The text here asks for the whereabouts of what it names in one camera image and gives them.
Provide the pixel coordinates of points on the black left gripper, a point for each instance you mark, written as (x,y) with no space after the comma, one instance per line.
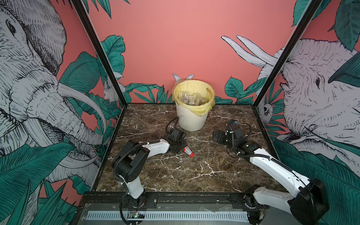
(183,145)

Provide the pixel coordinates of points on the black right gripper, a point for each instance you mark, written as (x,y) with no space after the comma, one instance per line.
(222,134)

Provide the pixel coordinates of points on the white bottle red band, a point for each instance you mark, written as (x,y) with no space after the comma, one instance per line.
(188,151)

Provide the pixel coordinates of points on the tall bottle red green label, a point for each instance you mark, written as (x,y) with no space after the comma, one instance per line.
(183,97)

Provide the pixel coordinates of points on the clear bottle green label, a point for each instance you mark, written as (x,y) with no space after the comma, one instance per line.
(192,100)

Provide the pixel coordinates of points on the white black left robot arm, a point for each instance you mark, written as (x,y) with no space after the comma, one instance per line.
(130,161)

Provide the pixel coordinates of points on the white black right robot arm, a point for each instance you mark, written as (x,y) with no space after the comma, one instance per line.
(304,198)

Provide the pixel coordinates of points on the white ribbed waste bin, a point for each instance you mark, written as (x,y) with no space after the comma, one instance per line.
(188,120)

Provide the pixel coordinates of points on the yellow plastic bin liner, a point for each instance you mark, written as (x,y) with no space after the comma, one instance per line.
(194,86)

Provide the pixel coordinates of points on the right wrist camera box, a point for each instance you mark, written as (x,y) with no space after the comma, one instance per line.
(234,128)

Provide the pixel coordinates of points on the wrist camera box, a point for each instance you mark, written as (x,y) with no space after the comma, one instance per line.
(234,128)
(174,134)

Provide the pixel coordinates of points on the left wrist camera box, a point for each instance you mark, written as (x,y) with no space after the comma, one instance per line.
(174,134)

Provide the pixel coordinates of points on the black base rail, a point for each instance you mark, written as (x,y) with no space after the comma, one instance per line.
(153,199)

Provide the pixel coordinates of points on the white slotted cable duct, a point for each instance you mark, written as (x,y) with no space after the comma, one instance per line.
(233,216)

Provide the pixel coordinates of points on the black right frame post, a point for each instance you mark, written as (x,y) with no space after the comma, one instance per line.
(305,19)

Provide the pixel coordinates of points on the black frame post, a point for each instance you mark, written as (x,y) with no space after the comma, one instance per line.
(305,19)
(87,24)

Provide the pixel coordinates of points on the black left frame post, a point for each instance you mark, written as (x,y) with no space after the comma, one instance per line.
(87,24)

